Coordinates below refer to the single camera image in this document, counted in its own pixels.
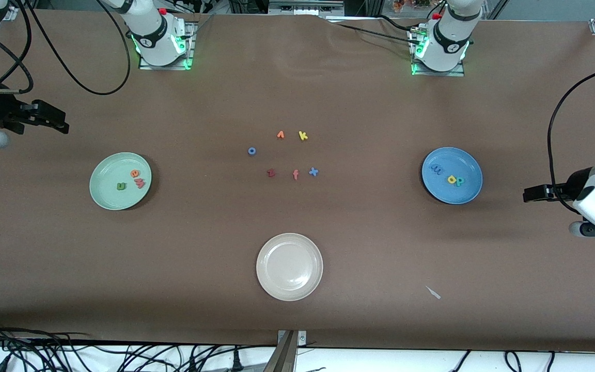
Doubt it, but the green plate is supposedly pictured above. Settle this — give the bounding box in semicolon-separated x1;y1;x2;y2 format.
89;152;152;211

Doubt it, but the blue plate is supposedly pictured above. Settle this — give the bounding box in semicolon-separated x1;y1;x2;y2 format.
421;147;483;205

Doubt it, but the brown paper table cover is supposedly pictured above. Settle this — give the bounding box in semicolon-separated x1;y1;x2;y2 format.
0;9;595;353

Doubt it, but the orange flower decoration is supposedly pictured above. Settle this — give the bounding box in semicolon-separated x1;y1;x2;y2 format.
393;0;432;12

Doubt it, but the beige plate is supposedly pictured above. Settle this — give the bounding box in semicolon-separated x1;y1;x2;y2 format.
256;232;324;302

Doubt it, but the grey metal box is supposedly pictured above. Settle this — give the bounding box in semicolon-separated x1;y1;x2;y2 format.
269;0;345;16

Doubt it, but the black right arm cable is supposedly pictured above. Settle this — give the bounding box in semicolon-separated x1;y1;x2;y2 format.
0;0;131;97

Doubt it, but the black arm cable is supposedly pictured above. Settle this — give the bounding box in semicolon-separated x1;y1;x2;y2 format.
0;0;131;97
547;65;595;212

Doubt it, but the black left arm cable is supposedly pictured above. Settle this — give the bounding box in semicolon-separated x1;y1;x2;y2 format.
547;65;595;212

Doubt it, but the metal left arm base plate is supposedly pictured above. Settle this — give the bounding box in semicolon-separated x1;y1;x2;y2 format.
410;28;466;77

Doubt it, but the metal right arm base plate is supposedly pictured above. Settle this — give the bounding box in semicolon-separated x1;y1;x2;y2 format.
138;21;196;70

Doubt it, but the black floor cable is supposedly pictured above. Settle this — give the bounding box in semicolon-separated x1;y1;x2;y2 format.
0;320;257;372

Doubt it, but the black base cable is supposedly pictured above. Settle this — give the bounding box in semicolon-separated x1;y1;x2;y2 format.
328;21;414;42

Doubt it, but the metal edge bracket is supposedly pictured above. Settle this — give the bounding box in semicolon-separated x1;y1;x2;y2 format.
277;330;307;346

